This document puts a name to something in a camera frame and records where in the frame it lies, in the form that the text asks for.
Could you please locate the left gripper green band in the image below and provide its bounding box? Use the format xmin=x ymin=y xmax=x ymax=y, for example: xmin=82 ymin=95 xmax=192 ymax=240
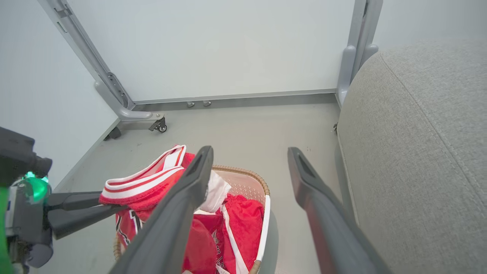
xmin=0 ymin=173 xmax=128 ymax=274

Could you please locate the black caster wheel silver bracket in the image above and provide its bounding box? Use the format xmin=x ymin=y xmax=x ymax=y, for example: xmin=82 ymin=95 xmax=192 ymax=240
xmin=149 ymin=117 xmax=168 ymax=133

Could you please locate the grey fabric sofa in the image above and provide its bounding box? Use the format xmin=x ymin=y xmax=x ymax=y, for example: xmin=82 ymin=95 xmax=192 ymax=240
xmin=336 ymin=40 xmax=487 ymax=274

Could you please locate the grey partition bottom rail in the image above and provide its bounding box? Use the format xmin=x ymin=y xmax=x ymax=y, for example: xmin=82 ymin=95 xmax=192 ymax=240
xmin=133 ymin=88 xmax=337 ymax=106

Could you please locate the grey partition frame with castors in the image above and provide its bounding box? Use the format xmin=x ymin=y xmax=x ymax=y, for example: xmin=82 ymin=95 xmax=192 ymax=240
xmin=37 ymin=0 xmax=166 ymax=132

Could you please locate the cream perforated laundry basket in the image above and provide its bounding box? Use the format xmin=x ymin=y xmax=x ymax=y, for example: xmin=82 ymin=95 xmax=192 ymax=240
xmin=113 ymin=165 xmax=271 ymax=274

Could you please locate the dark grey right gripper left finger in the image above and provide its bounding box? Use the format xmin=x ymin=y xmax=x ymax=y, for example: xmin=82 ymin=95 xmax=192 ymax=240
xmin=110 ymin=146 xmax=214 ymax=274

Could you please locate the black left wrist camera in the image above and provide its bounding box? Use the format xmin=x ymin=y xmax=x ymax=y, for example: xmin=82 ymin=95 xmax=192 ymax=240
xmin=0 ymin=126 xmax=53 ymax=187

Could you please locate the grey partition post double tube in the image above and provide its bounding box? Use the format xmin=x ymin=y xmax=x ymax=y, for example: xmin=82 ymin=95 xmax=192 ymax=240
xmin=336 ymin=0 xmax=384 ymax=108

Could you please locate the red sports jersey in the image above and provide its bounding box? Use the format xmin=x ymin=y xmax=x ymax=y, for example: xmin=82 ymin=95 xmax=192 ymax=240
xmin=222 ymin=193 xmax=265 ymax=274

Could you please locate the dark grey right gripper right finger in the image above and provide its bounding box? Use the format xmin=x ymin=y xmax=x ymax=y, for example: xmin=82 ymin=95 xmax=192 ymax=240
xmin=287 ymin=147 xmax=392 ymax=274

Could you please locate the white garment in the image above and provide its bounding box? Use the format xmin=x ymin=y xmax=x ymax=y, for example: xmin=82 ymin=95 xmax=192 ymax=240
xmin=197 ymin=170 xmax=232 ymax=213

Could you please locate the red basketball jersey white trim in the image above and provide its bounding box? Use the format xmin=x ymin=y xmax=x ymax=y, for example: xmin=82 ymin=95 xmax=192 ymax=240
xmin=99 ymin=145 xmax=226 ymax=274

